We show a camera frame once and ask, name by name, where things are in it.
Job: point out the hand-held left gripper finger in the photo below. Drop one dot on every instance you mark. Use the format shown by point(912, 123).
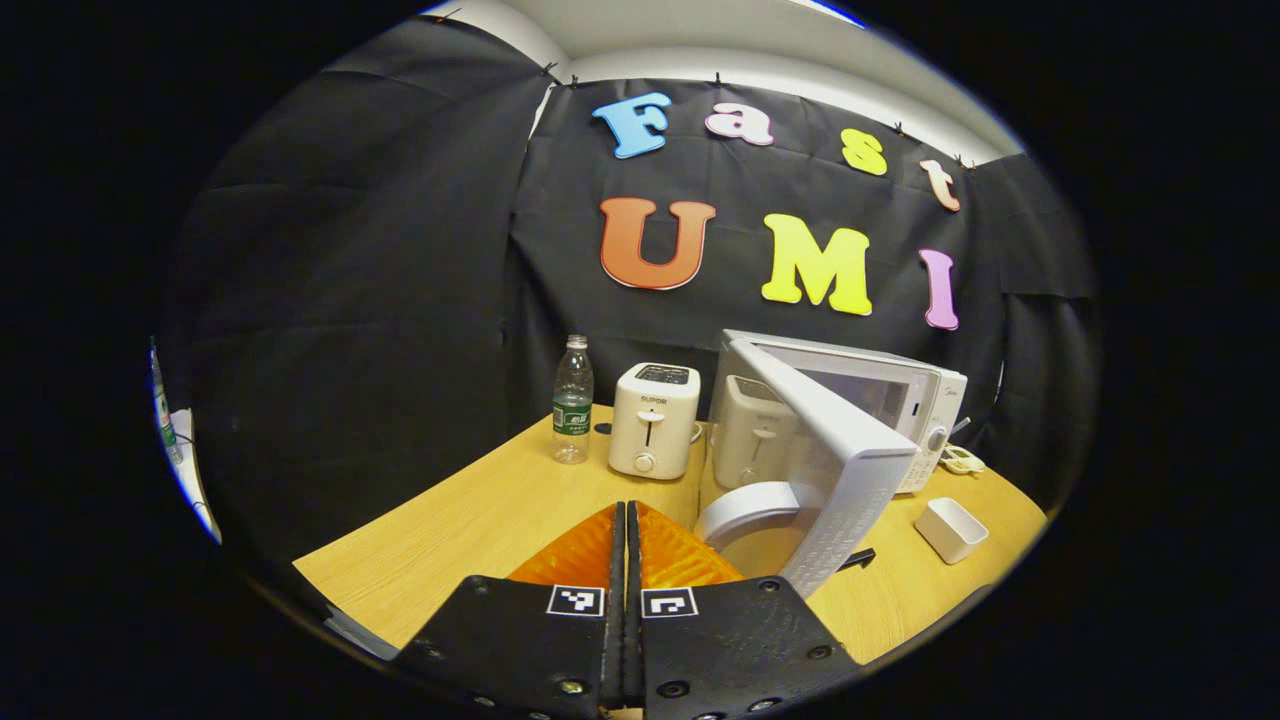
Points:
point(617, 600)
point(634, 620)

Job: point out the white microwave oven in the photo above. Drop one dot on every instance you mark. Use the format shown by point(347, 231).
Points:
point(850, 470)

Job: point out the white toaster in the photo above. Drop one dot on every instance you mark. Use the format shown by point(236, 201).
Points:
point(655, 420)

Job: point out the clear plastic water bottle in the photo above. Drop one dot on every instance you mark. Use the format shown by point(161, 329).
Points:
point(165, 420)
point(572, 420)

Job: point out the white rectangular dish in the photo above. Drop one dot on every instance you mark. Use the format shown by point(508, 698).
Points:
point(950, 530)

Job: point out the divided seasoning tray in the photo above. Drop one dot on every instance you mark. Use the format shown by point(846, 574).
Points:
point(962, 460)

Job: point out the black backdrop cloth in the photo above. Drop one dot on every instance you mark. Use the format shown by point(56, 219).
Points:
point(350, 300)

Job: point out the white side table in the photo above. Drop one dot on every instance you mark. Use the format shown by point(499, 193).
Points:
point(195, 470)

